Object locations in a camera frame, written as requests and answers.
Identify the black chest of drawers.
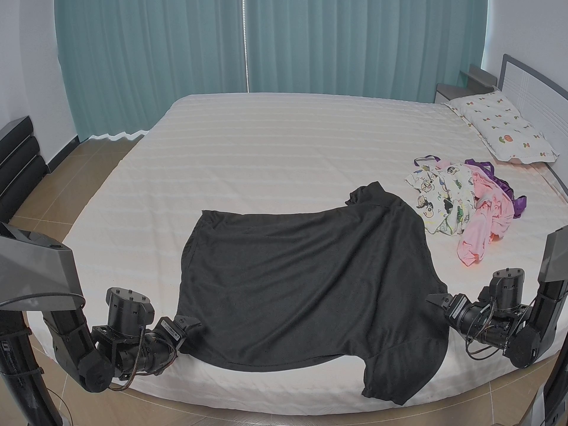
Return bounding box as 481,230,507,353
0,116,49,223

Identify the pink garment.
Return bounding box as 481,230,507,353
437,160,515,266

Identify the black T-shirt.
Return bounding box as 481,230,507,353
177,181,450,406

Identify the white printed pillow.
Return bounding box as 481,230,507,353
444,89,560,165

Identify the bed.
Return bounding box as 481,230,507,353
24,54,568,416

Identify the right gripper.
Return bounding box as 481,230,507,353
425,294,494,343

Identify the grey bedside table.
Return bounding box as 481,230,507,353
435,64,498,104

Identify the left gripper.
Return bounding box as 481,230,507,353
133,315,203,374

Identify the white printed pyjama garment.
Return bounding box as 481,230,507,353
404,155,477,237

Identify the purple garment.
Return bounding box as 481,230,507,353
464,160,529,219

